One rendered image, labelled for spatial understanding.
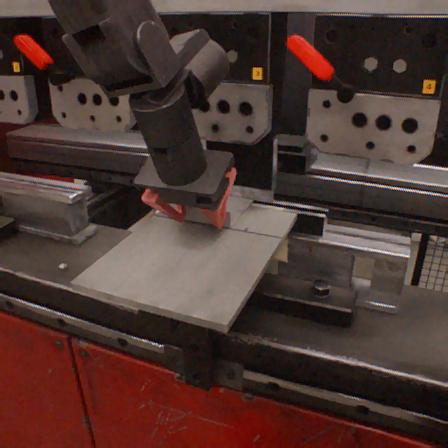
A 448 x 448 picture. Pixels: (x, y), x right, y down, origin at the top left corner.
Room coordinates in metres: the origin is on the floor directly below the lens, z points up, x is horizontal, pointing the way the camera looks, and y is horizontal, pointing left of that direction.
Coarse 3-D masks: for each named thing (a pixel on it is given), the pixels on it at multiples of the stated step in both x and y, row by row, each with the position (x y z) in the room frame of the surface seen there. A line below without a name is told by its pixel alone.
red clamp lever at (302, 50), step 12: (300, 48) 0.50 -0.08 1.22; (312, 48) 0.51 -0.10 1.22; (300, 60) 0.51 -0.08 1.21; (312, 60) 0.50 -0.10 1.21; (324, 60) 0.50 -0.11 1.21; (312, 72) 0.50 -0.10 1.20; (324, 72) 0.49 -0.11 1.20; (336, 84) 0.49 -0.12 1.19; (348, 84) 0.50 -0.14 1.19; (348, 96) 0.48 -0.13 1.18
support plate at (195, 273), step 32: (160, 224) 0.53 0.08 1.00; (192, 224) 0.53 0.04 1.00; (256, 224) 0.53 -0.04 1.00; (288, 224) 0.53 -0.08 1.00; (128, 256) 0.44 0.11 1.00; (160, 256) 0.45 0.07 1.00; (192, 256) 0.45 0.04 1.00; (224, 256) 0.45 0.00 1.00; (256, 256) 0.45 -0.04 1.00; (96, 288) 0.38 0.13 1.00; (128, 288) 0.38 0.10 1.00; (160, 288) 0.38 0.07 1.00; (192, 288) 0.38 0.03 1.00; (224, 288) 0.38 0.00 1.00; (192, 320) 0.33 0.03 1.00; (224, 320) 0.33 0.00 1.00
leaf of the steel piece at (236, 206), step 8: (232, 200) 0.61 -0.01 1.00; (240, 200) 0.61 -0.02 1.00; (248, 200) 0.61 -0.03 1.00; (176, 208) 0.55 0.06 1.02; (192, 208) 0.54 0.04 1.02; (232, 208) 0.58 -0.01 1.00; (240, 208) 0.58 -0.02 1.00; (192, 216) 0.54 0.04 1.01; (200, 216) 0.53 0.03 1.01; (232, 216) 0.55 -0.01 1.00; (224, 224) 0.52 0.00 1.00
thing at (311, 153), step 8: (280, 136) 0.85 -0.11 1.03; (288, 136) 0.85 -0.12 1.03; (296, 136) 0.85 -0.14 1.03; (304, 136) 0.85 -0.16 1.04; (280, 144) 0.79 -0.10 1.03; (288, 144) 0.79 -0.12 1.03; (296, 144) 0.79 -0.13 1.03; (304, 144) 0.80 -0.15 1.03; (280, 152) 0.78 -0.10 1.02; (288, 152) 0.78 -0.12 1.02; (296, 152) 0.78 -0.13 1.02; (304, 152) 0.78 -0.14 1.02; (312, 152) 0.81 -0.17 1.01; (280, 160) 0.78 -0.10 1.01; (288, 160) 0.78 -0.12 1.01; (296, 160) 0.77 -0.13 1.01; (304, 160) 0.76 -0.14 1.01; (312, 160) 0.82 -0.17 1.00; (280, 168) 0.76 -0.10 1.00; (288, 168) 0.78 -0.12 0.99; (296, 168) 0.77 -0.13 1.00; (304, 168) 0.76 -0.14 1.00
